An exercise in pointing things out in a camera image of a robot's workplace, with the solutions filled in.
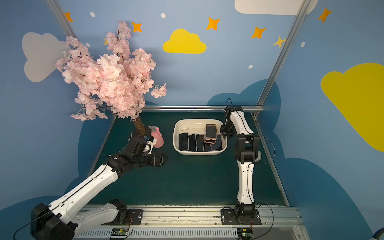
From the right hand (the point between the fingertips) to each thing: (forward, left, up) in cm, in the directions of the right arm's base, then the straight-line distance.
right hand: (227, 135), depth 100 cm
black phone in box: (-5, +24, -4) cm, 25 cm away
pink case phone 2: (-4, +6, -7) cm, 10 cm away
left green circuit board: (-57, +56, -7) cm, 80 cm away
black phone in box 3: (-7, +13, -4) cm, 16 cm away
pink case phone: (+5, +11, -3) cm, 12 cm away
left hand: (-23, +39, +11) cm, 47 cm away
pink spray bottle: (-7, +46, +8) cm, 47 cm away
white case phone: (-3, +30, -6) cm, 31 cm away
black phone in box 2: (-5, +19, -2) cm, 19 cm away
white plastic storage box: (+12, +21, -6) cm, 25 cm away
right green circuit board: (-53, -6, -9) cm, 54 cm away
